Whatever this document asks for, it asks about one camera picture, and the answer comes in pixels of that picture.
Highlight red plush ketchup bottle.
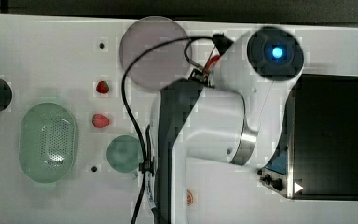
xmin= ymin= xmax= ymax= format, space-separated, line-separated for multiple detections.
xmin=205 ymin=55 xmax=220 ymax=70

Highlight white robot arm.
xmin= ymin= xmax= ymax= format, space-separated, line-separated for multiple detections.
xmin=148 ymin=26 xmax=304 ymax=224

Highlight grey round plate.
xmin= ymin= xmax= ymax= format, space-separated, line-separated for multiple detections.
xmin=119 ymin=16 xmax=190 ymax=91

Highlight green plastic cup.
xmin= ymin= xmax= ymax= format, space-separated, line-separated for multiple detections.
xmin=106 ymin=135 xmax=143 ymax=179

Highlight light red plush strawberry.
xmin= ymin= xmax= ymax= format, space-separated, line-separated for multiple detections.
xmin=92 ymin=114 xmax=110 ymax=128

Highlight small dark red strawberry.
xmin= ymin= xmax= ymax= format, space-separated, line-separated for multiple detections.
xmin=96 ymin=81 xmax=110 ymax=94

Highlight orange slice toy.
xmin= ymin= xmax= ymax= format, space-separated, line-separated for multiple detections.
xmin=186 ymin=189 xmax=194 ymax=206

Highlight green plastic colander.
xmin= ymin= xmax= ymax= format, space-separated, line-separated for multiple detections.
xmin=19 ymin=103 xmax=77 ymax=183

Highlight silver black toaster oven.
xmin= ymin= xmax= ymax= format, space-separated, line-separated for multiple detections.
xmin=257 ymin=74 xmax=358 ymax=201

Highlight black cable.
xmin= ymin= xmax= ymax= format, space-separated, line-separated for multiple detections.
xmin=120 ymin=33 xmax=234 ymax=224

